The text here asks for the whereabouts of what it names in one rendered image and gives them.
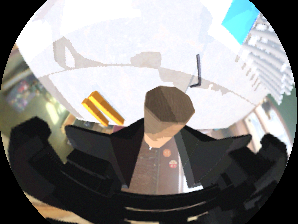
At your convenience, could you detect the blue taped strip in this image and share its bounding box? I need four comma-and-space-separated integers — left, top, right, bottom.
221, 0, 259, 44

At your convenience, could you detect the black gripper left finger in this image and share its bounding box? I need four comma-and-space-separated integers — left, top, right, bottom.
64, 117, 144, 189

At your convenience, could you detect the orange flat bar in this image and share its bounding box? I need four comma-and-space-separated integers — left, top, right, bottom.
82, 97, 109, 125
88, 89, 124, 125

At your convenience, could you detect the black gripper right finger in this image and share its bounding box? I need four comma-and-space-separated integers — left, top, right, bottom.
174, 125, 253, 189

